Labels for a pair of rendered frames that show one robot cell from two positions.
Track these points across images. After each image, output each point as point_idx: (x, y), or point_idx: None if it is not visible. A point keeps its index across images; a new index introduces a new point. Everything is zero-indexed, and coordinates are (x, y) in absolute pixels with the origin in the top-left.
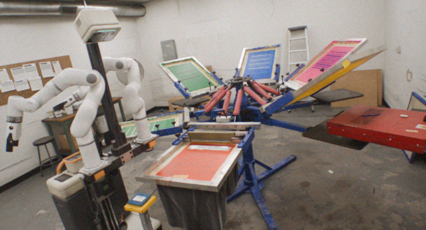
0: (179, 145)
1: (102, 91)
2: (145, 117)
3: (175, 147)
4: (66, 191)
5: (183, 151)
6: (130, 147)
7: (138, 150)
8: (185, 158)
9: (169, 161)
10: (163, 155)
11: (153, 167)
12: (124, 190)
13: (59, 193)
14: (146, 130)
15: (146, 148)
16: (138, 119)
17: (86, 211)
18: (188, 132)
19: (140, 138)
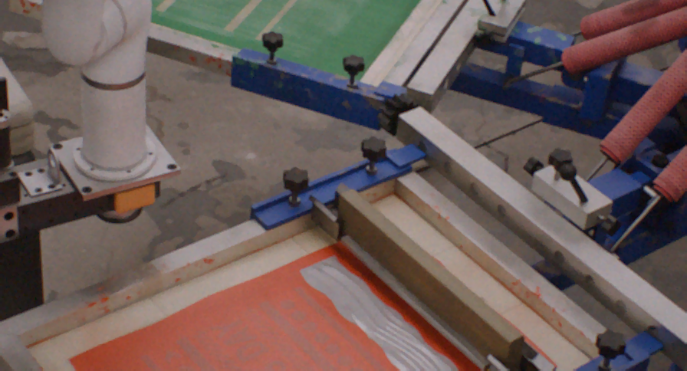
0: (281, 231)
1: None
2: (129, 82)
3: (249, 238)
4: None
5: (274, 280)
6: (15, 192)
7: (53, 211)
8: (246, 330)
9: (173, 312)
10: (165, 268)
11: (83, 314)
12: (32, 255)
13: None
14: (118, 139)
15: (100, 209)
16: (93, 80)
17: None
18: (343, 198)
19: (88, 156)
